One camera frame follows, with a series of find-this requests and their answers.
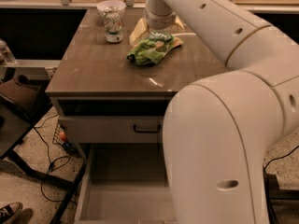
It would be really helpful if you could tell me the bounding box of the open grey bottom drawer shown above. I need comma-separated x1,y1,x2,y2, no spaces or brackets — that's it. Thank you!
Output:
74,144,177,224

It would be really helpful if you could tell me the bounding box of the grey drawer cabinet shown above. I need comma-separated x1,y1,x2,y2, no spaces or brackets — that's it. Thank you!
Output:
45,8,232,224

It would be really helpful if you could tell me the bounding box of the closed grey upper drawer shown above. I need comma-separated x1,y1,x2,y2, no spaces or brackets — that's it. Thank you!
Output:
59,116,163,144

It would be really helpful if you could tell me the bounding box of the black and white sneaker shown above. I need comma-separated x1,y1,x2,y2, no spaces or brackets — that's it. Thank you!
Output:
0,202,23,224

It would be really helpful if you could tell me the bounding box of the clear plastic bottle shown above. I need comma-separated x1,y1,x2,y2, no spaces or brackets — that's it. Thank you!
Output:
0,39,17,65

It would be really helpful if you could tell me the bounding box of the black side table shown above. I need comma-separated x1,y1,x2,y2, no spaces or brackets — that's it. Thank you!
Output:
0,75,86,224

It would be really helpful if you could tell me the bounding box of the black floor cable right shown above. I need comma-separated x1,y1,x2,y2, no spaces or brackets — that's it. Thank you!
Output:
263,145,299,173

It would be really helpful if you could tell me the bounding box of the wire basket with balls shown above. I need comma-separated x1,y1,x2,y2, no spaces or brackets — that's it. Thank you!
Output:
52,124,77,153

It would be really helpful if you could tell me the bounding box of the black floor cable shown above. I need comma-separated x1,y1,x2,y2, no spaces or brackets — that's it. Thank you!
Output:
263,145,299,173
33,113,78,205

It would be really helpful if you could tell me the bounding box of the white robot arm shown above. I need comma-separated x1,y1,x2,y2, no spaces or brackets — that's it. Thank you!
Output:
145,0,299,224

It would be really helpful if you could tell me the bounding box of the black metal stand right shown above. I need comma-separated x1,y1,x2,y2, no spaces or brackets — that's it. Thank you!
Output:
263,172,299,224

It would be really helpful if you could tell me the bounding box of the white bowl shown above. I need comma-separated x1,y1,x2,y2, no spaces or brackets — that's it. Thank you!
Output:
97,0,126,17

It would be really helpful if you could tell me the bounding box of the black drawer handle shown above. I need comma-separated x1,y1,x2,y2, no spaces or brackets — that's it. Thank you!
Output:
133,124,162,133

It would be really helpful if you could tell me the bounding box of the green rice chip bag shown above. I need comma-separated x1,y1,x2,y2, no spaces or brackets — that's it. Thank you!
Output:
127,32,183,66

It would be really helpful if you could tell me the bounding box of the green and white soda can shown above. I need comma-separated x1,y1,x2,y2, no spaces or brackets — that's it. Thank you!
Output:
104,7,122,43

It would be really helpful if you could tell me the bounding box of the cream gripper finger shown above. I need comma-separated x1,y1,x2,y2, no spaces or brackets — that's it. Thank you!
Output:
175,16,185,31
129,18,149,45

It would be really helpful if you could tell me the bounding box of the black floor cable left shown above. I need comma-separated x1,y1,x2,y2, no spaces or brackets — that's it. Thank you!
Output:
33,113,78,205

